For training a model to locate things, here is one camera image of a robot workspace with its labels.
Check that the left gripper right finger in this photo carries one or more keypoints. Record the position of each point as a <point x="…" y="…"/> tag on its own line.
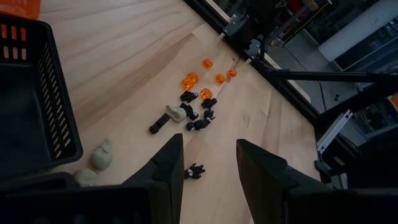
<point x="264" y="180"/>

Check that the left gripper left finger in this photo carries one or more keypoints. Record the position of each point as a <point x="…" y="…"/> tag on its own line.
<point x="168" y="174"/>

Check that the beige plastic skull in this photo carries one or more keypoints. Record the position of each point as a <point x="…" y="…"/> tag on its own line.
<point x="176" y="113"/>
<point x="85" y="178"/>
<point x="101" y="155"/>

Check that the orange translucent pumpkin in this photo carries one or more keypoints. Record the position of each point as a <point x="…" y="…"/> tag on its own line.
<point x="207" y="63"/>
<point x="220" y="78"/>
<point x="193" y="77"/>
<point x="187" y="84"/>
<point x="231" y="73"/>
<point x="206" y="93"/>

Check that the black plastic basket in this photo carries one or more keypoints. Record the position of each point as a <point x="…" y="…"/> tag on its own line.
<point x="18" y="109"/>

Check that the silver aluminium extrusion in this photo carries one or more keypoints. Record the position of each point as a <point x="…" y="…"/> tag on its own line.
<point x="334" y="130"/>

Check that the white pillar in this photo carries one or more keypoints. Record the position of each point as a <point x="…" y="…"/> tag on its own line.
<point x="357" y="31"/>

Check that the orange plastic basket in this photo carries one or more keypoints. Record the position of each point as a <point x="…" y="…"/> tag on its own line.
<point x="18" y="7"/>

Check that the black aluminium table frame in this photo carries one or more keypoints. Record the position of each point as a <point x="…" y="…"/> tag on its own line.
<point x="326" y="76"/>

